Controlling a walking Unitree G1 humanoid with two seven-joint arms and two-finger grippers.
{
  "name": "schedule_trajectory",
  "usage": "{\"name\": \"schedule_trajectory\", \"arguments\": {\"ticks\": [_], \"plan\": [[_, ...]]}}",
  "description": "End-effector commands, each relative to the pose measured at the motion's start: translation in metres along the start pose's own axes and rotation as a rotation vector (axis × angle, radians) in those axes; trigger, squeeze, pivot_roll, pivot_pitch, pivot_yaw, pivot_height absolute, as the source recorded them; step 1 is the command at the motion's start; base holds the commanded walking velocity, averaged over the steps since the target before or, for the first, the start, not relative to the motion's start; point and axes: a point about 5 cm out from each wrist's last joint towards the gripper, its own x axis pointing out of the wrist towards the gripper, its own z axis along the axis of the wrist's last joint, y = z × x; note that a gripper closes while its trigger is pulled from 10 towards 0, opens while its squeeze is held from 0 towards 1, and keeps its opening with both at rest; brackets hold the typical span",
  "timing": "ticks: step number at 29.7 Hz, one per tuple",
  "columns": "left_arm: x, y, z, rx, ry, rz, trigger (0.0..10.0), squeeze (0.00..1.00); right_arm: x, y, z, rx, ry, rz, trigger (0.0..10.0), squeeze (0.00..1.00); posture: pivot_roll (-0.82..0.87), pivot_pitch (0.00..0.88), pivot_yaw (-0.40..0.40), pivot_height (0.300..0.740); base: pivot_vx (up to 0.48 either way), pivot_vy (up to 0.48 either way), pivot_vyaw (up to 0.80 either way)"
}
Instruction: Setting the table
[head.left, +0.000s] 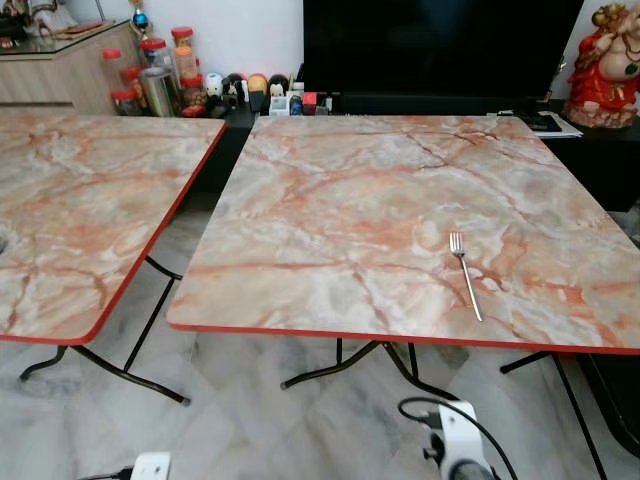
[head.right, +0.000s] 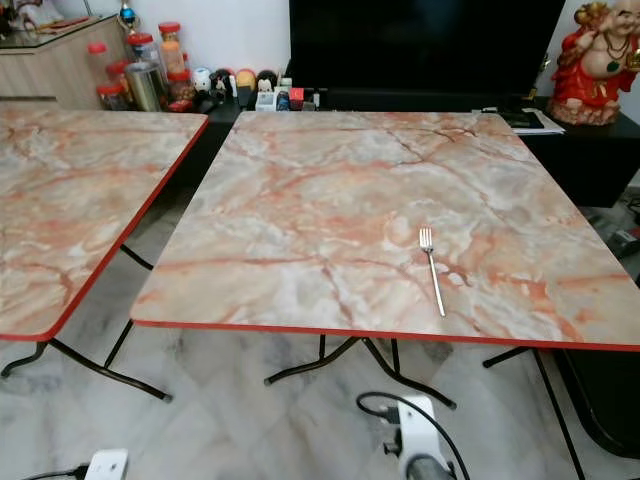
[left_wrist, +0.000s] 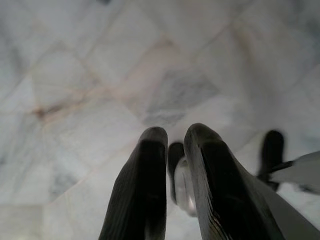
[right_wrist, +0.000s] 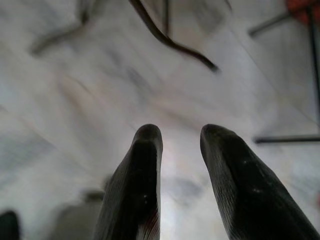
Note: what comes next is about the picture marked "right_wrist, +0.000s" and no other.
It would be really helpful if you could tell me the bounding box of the black cable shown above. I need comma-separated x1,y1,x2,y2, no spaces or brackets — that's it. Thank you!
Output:
128,0,221,74

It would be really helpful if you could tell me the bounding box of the orange red object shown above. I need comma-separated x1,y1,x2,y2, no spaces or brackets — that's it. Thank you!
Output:
287,0,320,25

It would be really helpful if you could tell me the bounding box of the black robot foot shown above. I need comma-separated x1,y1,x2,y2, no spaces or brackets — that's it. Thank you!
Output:
0,210,20,240

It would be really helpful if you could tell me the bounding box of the black metal furniture frame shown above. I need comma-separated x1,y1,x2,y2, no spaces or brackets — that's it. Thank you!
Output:
248,4,320,145

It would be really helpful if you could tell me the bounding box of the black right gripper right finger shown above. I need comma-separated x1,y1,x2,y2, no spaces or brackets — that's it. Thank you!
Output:
199,123,320,240

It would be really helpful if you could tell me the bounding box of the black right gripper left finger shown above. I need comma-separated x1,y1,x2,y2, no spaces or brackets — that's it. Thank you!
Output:
93,123,164,240

